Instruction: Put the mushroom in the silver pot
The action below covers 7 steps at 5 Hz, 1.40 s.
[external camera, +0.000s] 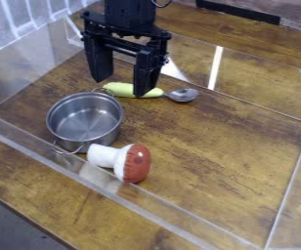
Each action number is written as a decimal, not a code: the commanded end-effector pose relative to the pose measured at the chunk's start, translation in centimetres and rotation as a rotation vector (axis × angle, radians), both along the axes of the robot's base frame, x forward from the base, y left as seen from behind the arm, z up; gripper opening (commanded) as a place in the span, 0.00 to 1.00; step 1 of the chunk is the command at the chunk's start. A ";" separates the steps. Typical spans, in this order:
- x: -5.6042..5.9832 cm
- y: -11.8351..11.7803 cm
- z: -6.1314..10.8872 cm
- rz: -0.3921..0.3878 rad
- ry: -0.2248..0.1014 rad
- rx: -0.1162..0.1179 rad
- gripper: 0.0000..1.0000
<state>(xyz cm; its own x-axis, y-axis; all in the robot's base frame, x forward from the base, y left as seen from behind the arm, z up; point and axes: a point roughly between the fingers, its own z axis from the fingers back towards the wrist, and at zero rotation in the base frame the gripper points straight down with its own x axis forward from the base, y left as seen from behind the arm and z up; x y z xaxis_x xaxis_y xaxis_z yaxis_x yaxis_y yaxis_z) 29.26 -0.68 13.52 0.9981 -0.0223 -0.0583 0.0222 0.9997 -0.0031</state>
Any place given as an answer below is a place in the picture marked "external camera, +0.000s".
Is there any clear acrylic enclosure wall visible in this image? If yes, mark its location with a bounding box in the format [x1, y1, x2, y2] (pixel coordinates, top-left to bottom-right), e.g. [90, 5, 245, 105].
[0, 4, 301, 250]

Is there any black bar in background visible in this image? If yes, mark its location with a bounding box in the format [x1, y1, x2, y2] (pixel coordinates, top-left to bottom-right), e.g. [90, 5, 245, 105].
[195, 0, 281, 25]

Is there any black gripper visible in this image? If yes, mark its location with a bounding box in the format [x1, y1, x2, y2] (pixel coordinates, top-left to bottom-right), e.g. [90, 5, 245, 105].
[81, 0, 171, 97]

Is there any silver metal pot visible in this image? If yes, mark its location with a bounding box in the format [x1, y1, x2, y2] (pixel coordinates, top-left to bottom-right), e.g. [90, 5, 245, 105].
[46, 87, 125, 154]

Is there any spoon with green handle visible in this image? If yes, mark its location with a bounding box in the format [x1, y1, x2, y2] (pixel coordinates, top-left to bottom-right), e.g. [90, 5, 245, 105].
[102, 82, 199, 103]

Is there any red and white plush mushroom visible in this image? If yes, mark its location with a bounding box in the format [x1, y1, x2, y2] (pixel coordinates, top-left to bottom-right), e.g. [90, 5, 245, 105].
[87, 144, 151, 183]

